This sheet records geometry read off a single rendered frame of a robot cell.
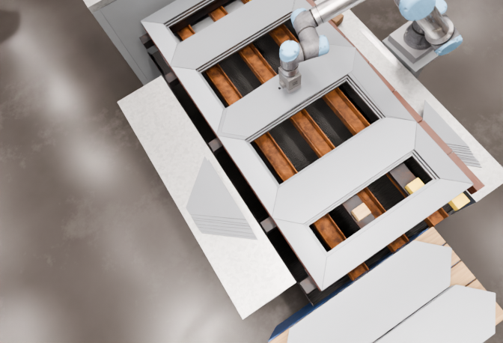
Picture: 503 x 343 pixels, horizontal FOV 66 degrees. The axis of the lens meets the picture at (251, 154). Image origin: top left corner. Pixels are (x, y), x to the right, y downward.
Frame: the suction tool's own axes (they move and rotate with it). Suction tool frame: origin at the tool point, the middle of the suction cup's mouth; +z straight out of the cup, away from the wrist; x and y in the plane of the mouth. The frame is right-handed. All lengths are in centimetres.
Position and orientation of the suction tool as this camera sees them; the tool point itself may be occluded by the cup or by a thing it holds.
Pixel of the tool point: (290, 88)
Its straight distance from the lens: 178.7
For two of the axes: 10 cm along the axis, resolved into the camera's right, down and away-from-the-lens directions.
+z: 1.1, 3.4, 9.3
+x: 8.6, -5.0, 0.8
